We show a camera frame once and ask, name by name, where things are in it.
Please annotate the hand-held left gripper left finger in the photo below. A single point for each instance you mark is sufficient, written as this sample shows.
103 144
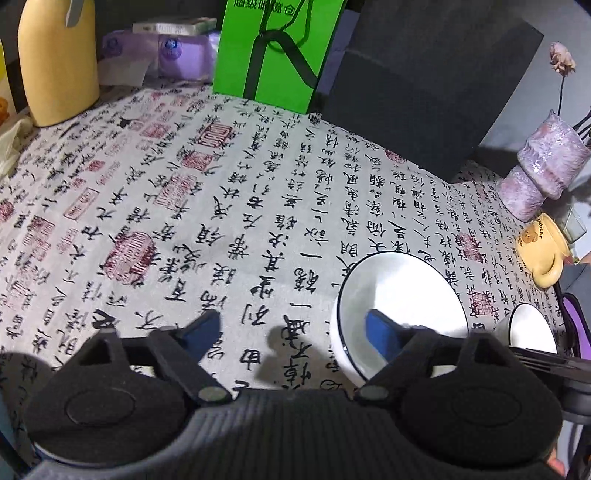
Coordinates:
201 332

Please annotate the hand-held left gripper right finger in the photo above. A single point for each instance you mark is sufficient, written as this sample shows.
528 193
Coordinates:
383 332

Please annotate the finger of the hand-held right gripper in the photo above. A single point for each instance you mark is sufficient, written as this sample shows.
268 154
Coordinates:
545 357

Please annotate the small white bowl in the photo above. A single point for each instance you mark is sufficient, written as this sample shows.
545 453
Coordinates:
531 327

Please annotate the large white bowl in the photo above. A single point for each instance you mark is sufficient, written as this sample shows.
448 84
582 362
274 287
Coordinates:
406 290

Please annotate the grey and purple pouch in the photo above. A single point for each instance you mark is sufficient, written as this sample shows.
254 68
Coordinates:
579 318

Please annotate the yellow mug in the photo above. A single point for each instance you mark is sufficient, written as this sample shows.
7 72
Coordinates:
540 240

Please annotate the calligraphy print tablecloth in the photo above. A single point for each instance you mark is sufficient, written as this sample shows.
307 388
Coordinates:
184 207

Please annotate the clear drinking glass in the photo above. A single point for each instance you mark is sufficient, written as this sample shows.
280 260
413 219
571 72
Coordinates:
572 221

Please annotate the purple ceramic vase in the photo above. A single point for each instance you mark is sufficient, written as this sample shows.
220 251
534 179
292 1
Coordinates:
549 152

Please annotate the black paper bag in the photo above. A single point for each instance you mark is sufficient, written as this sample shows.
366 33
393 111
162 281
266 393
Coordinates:
415 92

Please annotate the purple tissue pack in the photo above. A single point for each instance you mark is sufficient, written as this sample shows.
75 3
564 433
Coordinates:
184 55

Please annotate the green paper bag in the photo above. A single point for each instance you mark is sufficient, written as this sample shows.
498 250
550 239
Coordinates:
235 55

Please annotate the dried pink rose bouquet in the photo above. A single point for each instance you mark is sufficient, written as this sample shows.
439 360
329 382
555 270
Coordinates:
561 57

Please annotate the yellow thermos jug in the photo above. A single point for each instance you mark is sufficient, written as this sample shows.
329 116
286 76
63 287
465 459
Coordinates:
55 69

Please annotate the small white box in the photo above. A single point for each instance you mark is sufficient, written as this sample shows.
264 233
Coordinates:
175 26

